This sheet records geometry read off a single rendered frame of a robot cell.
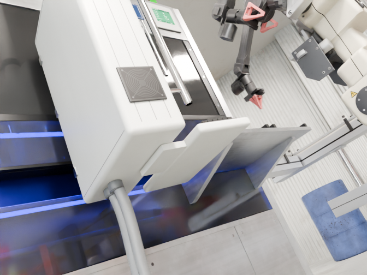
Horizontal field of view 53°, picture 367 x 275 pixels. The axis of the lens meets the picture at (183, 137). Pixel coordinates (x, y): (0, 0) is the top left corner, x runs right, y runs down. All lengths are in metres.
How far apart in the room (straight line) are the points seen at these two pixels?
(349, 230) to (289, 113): 2.12
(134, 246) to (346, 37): 1.04
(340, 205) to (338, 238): 1.80
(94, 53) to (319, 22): 0.87
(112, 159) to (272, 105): 5.02
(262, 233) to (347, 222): 2.67
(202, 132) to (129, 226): 0.37
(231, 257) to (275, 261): 0.29
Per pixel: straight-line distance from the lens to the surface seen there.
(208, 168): 1.55
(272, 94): 5.98
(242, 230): 1.83
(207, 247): 1.63
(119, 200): 1.18
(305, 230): 5.73
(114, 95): 0.97
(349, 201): 2.73
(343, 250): 4.55
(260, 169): 2.00
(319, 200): 4.53
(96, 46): 1.07
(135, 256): 1.15
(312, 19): 1.51
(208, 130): 1.03
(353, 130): 2.65
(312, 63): 1.47
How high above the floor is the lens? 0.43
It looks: 20 degrees up
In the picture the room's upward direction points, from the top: 24 degrees counter-clockwise
